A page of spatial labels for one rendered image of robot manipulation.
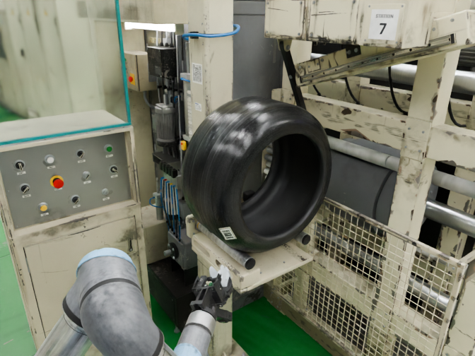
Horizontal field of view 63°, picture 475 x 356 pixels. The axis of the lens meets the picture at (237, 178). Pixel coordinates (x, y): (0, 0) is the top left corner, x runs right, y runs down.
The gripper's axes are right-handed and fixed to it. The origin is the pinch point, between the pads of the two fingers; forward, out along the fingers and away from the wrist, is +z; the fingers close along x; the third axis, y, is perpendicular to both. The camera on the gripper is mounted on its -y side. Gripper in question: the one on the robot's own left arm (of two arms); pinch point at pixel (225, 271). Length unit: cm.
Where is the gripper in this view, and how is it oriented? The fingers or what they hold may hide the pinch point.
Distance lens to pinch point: 124.2
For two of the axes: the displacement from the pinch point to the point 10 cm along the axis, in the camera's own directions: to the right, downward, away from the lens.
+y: -3.5, -8.4, -4.1
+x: -9.1, 2.0, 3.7
